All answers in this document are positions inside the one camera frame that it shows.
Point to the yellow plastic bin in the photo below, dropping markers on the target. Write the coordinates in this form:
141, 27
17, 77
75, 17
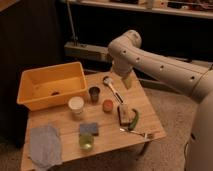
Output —
51, 86

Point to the blue sponge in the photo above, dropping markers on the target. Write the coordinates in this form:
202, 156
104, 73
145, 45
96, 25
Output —
91, 128

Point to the green plastic cup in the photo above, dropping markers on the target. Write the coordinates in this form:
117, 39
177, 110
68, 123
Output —
86, 141

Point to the white handled dish brush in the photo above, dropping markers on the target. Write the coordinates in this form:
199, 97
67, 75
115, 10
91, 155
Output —
107, 81

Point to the green pepper toy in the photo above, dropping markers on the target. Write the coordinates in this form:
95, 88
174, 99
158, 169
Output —
133, 124

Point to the grey lower shelf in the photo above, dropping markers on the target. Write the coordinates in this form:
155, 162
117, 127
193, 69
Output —
99, 53

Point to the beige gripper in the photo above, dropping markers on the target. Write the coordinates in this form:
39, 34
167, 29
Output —
127, 81

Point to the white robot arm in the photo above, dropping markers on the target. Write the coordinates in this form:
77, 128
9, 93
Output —
192, 80

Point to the wooden table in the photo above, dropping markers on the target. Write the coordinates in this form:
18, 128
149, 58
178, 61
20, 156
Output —
110, 137

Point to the silver metal fork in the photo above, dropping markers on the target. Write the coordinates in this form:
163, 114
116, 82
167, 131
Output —
144, 135

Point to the grey blue cloth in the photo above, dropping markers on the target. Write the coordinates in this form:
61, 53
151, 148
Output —
45, 147

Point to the dark metal cup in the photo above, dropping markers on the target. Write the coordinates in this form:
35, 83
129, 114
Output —
94, 93

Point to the upper shelf with clutter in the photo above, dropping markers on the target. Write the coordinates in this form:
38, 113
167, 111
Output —
143, 6

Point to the brown scrub brush block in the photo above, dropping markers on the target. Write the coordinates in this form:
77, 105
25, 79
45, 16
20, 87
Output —
123, 115

